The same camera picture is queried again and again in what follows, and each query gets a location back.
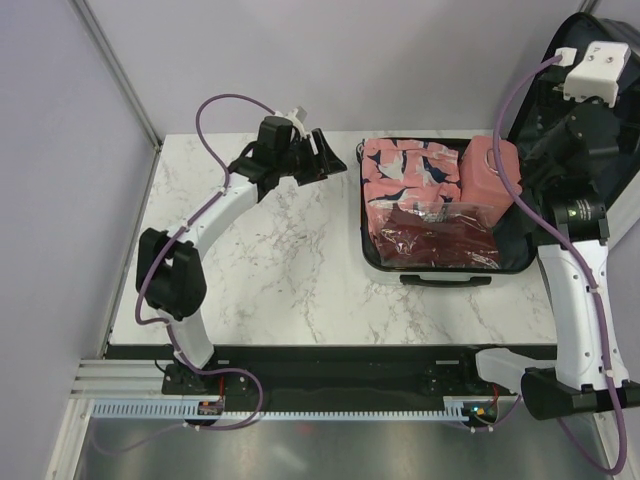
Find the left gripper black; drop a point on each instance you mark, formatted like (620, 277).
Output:
(325, 160)

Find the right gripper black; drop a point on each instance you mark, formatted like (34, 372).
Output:
(554, 104)

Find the pink navy floral garment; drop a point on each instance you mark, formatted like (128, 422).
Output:
(409, 174)

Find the pink cosmetic case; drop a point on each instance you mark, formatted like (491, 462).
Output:
(480, 181)

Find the maroon garment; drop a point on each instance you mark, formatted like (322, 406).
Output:
(445, 236)

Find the white suitcase with dark lining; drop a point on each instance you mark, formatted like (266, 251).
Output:
(615, 171)

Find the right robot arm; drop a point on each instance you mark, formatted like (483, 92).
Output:
(575, 260)

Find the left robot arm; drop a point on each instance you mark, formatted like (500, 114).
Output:
(169, 271)

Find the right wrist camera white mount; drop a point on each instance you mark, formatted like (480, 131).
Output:
(597, 74)

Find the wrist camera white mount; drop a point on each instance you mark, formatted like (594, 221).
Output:
(297, 117)
(597, 74)

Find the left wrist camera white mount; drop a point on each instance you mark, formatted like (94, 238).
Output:
(297, 117)

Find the right aluminium frame post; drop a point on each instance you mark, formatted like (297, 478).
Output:
(588, 6)

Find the aluminium frame post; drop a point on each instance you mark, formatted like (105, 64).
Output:
(100, 40)
(588, 6)

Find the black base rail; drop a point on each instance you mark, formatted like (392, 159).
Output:
(384, 377)

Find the light blue cable duct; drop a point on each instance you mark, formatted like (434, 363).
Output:
(194, 409)

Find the left aluminium frame post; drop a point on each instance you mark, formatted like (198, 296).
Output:
(100, 40)

